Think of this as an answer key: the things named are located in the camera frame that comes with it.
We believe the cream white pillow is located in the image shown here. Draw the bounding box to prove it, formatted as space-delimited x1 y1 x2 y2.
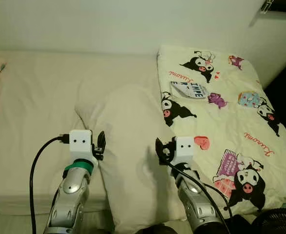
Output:
75 84 193 234

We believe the cartoon print cream quilt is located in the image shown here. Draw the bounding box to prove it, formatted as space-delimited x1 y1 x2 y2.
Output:
157 45 286 212

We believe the cream bed sheet mattress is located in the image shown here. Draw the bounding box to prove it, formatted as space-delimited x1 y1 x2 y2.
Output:
0 50 286 216

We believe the black round fan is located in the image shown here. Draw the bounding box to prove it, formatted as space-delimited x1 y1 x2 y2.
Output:
252 208 286 234

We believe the metal window latch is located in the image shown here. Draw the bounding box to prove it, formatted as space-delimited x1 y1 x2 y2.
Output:
260 0 275 14

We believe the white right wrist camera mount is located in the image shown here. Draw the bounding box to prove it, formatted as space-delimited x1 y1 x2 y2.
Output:
169 136 196 169

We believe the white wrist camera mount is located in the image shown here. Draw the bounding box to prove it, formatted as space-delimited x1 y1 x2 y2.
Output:
68 129 99 169
169 136 196 169

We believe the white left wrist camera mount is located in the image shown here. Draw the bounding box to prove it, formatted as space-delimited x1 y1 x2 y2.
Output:
68 129 99 169

